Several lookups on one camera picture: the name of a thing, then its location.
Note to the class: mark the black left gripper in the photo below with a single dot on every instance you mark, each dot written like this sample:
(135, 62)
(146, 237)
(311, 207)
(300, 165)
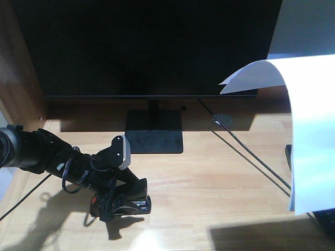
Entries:
(129, 190)

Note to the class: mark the black stapler with orange button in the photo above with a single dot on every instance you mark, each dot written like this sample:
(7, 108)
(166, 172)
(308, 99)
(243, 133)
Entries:
(100, 206)

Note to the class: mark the white paper sheets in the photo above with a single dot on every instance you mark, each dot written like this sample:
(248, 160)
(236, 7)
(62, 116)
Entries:
(309, 81)

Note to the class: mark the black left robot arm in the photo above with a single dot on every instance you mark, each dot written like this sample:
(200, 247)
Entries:
(41, 151)

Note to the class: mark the black object on desk edge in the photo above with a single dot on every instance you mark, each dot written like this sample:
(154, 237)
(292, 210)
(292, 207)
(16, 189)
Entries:
(288, 153)

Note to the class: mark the wooden shelf unit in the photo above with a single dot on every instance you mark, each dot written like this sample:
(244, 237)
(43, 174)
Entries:
(22, 101)

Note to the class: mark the black computer monitor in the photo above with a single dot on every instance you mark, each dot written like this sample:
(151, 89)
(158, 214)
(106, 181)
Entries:
(144, 50)

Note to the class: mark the black keyboard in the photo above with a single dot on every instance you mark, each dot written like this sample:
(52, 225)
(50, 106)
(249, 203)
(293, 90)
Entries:
(326, 220)

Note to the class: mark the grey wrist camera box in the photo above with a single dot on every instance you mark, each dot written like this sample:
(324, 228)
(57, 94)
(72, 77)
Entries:
(120, 152)

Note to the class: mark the grey desk cable grommet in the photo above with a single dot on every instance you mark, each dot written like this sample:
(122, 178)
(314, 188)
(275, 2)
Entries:
(221, 118)

